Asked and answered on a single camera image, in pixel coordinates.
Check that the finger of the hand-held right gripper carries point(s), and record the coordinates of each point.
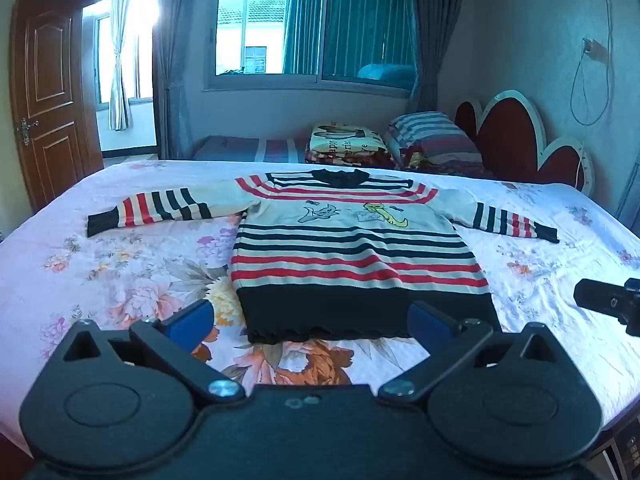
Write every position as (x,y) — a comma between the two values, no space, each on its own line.
(602,301)

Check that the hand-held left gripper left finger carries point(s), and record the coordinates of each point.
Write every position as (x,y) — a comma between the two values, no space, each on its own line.
(190,321)

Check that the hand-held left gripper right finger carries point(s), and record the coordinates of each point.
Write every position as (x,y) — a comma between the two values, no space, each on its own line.
(431,322)

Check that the striped knit sweater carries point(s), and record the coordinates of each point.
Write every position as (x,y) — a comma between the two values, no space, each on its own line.
(360,255)

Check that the bed with floral sheet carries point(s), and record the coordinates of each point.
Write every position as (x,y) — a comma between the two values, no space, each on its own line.
(100,270)

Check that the dark bedside cabinet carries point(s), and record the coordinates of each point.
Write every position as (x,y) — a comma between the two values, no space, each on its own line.
(625,452)

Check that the striped mattress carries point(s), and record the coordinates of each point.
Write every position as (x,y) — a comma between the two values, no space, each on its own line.
(250,149)

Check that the red and white headboard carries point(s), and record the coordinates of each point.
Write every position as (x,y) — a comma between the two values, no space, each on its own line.
(520,135)

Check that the striped pillow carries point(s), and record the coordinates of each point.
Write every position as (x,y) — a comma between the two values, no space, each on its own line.
(435,135)

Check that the folded printed blanket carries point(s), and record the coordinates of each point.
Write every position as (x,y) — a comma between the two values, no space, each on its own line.
(347,142)

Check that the grey curtain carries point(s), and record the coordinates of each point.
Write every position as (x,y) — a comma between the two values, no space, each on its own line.
(175,55)
(435,35)

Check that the brown wooden door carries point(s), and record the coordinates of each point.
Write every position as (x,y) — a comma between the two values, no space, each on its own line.
(47,95)

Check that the white sheer curtain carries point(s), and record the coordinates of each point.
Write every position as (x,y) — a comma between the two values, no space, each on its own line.
(119,60)

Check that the small side room window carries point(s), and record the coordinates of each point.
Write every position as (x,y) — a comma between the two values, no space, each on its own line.
(127,50)

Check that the teal curtain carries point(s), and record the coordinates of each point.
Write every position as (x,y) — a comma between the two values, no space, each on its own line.
(350,25)

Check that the large sliding window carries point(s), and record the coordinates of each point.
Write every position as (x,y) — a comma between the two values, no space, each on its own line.
(315,25)

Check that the wall socket with plug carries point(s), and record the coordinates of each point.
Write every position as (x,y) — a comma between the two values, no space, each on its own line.
(592,47)

